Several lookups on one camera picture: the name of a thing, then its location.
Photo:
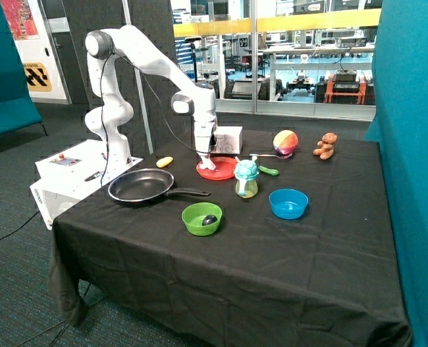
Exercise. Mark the white lab workbench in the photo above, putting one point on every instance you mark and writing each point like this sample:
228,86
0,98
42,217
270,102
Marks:
312,70

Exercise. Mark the black tablecloth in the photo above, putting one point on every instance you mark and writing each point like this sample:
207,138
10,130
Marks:
328,278

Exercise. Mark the dark plum toy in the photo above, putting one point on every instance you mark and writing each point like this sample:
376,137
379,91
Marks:
209,219

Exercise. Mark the red wall poster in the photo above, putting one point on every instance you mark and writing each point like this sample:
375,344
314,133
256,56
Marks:
20,19

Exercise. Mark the brown teddy bear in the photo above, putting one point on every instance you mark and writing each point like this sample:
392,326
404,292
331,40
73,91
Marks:
325,147

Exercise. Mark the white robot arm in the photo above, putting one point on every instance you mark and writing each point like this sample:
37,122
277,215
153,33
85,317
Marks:
194,99

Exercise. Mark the multicolour soft ball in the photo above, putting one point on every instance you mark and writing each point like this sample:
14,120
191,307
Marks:
285,142

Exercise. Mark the blue plastic bowl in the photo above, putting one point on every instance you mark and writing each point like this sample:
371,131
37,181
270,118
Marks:
288,204

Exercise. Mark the turtle lid sippy cup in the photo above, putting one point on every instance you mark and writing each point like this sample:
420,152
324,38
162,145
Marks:
246,173

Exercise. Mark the black frying pan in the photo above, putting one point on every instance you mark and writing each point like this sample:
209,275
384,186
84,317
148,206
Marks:
148,185

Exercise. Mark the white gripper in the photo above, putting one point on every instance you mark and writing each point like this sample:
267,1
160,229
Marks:
204,137

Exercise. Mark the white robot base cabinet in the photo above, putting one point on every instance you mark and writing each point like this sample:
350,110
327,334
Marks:
72,175

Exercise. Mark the white patterned tissue box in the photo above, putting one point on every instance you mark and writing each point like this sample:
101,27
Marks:
228,140

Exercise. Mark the green plastic bowl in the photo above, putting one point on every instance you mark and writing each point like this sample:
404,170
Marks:
193,215

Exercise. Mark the orange black equipment rack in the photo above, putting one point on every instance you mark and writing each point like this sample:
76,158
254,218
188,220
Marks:
346,87

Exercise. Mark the green handled spoon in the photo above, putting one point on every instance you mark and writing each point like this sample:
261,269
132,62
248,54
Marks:
269,171

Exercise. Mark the teal sofa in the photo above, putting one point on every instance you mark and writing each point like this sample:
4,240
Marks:
17,110

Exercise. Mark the yellow black warning sign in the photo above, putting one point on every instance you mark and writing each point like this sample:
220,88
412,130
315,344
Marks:
37,77

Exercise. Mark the teal partition wall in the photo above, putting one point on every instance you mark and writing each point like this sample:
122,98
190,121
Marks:
400,126

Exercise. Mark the white paper tissue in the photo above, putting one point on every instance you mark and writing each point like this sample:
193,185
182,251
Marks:
206,162

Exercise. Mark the red plastic plate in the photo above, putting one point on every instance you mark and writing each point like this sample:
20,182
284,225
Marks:
224,169

